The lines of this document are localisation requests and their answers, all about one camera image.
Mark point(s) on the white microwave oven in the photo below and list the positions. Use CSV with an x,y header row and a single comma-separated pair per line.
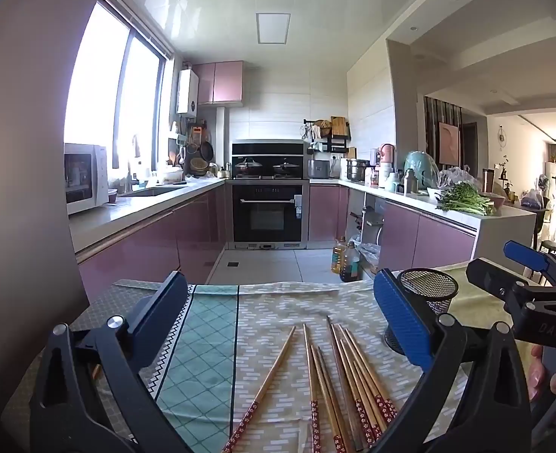
x,y
87,179

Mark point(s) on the black wall rack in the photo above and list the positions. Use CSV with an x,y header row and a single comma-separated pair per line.
x,y
327,144

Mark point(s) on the steel stockpot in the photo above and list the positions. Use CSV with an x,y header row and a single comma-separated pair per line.
x,y
357,170

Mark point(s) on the white standing air conditioner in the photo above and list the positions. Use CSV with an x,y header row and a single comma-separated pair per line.
x,y
553,179

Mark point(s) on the framed wall picture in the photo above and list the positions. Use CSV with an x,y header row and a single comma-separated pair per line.
x,y
449,144

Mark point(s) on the steel sink faucet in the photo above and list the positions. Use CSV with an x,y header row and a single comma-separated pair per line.
x,y
130,177

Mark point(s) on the grey refrigerator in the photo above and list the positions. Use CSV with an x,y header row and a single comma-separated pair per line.
x,y
23,198

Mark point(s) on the pink wall cabinet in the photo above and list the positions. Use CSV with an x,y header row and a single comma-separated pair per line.
x,y
221,82

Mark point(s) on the clear plastic bag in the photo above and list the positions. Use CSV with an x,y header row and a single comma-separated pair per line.
x,y
367,254

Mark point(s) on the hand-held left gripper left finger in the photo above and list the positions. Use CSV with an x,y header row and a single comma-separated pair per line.
x,y
160,311

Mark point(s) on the dark pot with lid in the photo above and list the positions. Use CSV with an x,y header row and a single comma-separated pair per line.
x,y
285,166
247,165

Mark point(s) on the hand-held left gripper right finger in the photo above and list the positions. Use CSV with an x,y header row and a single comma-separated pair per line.
x,y
400,316

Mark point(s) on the group of wooden chopsticks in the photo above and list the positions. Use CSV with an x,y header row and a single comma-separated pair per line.
x,y
310,377

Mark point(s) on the hanging frying pan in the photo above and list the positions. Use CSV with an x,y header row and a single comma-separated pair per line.
x,y
206,151

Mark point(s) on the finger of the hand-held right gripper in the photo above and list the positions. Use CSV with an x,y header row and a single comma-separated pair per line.
x,y
526,254
490,274

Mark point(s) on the silver toaster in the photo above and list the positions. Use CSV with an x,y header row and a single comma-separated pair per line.
x,y
319,169

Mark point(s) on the wooden cutting board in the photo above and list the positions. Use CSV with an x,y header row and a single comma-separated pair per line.
x,y
339,126

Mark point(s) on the black integrated stove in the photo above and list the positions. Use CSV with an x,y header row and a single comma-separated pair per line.
x,y
268,212

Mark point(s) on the ceiling light panel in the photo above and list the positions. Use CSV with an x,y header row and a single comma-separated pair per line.
x,y
272,27

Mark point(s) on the white cooking pot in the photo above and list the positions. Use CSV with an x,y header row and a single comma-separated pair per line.
x,y
170,174

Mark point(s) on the white plastic bag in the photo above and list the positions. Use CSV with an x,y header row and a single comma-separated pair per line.
x,y
457,177

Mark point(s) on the wall clock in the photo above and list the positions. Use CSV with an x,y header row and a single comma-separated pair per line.
x,y
502,138

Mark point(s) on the patterned tablecloth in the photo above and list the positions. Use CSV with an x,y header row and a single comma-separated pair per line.
x,y
202,368

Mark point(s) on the green leafy vegetables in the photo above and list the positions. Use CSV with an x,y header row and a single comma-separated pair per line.
x,y
464,200

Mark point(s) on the cooking oil bottles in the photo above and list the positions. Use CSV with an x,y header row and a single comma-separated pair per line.
x,y
350,264

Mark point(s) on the dark stool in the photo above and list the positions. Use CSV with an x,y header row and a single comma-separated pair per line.
x,y
553,247

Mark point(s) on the kitchen window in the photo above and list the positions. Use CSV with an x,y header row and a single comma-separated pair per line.
x,y
117,104

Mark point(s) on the pink base cabinet row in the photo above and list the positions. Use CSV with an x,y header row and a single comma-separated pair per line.
x,y
164,236
424,236

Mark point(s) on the pink kettle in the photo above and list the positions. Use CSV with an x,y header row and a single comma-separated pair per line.
x,y
386,153

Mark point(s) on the black mesh holder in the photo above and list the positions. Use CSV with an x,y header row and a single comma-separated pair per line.
x,y
429,288

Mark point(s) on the white water heater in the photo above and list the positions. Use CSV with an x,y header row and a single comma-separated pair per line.
x,y
188,92

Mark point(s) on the steel thermos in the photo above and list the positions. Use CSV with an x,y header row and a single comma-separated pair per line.
x,y
410,181

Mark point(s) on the round woven basket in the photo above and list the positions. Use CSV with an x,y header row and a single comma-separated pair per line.
x,y
199,166

